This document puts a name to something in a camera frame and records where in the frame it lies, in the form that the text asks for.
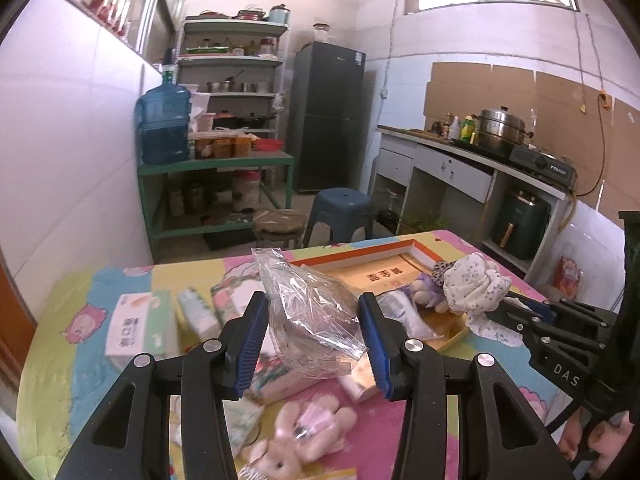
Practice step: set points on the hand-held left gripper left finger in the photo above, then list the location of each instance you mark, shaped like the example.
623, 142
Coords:
250, 345

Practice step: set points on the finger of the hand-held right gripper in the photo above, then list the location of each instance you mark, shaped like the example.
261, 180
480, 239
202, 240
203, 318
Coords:
530, 308
527, 332

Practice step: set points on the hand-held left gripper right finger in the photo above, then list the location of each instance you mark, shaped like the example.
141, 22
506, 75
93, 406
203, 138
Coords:
372, 345

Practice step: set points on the long white tissue pack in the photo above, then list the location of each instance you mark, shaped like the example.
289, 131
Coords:
400, 310

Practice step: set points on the small green-white tissue pack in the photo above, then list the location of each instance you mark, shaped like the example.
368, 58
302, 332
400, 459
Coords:
197, 312

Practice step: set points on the white floral scrunchie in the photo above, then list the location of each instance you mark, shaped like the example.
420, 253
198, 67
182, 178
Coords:
470, 285

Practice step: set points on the clear plastic bag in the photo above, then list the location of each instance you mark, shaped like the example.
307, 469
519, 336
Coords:
310, 320

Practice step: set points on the golden cardboard box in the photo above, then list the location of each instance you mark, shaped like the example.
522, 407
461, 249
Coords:
380, 275

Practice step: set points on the beige plush toy purple dress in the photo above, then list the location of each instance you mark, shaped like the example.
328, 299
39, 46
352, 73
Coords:
425, 295

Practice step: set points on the pink plush rabbit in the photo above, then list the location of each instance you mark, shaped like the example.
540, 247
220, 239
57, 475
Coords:
300, 425

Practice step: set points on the leopard print scrunchie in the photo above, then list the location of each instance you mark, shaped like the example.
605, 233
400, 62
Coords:
440, 272

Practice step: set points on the person's right hand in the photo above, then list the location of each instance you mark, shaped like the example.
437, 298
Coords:
605, 435

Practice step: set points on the red snack bag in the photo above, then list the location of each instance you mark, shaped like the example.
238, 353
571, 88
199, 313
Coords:
570, 272

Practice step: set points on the green air fryer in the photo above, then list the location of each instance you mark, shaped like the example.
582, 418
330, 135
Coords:
520, 220

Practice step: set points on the white cardboard box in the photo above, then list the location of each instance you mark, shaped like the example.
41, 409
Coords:
135, 330

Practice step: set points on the round cushioned stool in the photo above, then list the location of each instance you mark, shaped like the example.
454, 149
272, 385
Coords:
277, 220

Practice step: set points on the dark gas stove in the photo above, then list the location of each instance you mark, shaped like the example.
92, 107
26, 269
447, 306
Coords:
545, 165

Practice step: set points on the blue plastic stool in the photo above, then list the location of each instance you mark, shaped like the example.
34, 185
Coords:
340, 202

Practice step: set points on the large jar red lid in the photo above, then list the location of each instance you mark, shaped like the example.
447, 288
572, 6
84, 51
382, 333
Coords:
247, 190

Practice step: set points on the grey kitchen counter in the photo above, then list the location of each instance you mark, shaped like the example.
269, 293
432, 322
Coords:
450, 165

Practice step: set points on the steel steamer pot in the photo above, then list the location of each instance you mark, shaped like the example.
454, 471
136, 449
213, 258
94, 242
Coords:
500, 127

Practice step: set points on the green metal table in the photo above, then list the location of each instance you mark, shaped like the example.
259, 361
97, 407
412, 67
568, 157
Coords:
215, 164

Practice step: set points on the colourful printed blanket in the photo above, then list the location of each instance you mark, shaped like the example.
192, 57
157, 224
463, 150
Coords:
65, 360

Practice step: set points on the yellow-green dish soap bottle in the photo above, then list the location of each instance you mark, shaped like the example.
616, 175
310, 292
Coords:
467, 130

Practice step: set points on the white bottle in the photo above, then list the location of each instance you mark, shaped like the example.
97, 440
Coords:
454, 129

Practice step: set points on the red plastic bowl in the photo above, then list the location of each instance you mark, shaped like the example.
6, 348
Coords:
267, 145

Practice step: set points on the orange food jar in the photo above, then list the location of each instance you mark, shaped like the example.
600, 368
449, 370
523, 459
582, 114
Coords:
243, 144
202, 146
223, 145

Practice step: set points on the black frying pan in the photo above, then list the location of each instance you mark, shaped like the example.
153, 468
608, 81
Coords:
255, 121

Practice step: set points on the red lid cooking pot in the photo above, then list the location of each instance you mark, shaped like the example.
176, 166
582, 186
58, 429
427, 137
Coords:
225, 121

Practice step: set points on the dark grey fridge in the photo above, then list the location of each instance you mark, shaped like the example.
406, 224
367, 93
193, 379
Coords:
325, 110

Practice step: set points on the blue water jug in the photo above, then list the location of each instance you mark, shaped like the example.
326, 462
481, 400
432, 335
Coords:
162, 120

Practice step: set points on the white shelf rack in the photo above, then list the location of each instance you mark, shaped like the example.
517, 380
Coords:
230, 60

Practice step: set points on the glass jar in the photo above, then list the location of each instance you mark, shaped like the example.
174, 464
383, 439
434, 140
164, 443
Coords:
321, 34

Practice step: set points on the red lidded pan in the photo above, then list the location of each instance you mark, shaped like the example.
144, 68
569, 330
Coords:
250, 14

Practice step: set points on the teal enamel pot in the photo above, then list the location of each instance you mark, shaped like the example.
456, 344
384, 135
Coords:
280, 15

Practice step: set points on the row of red sauce bottles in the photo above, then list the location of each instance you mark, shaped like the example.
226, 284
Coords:
112, 0

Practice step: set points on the cardboard wall sheet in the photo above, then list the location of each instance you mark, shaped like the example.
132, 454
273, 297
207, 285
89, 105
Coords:
550, 100

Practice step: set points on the red-brown door frame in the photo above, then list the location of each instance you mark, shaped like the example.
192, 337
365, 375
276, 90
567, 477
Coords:
12, 320

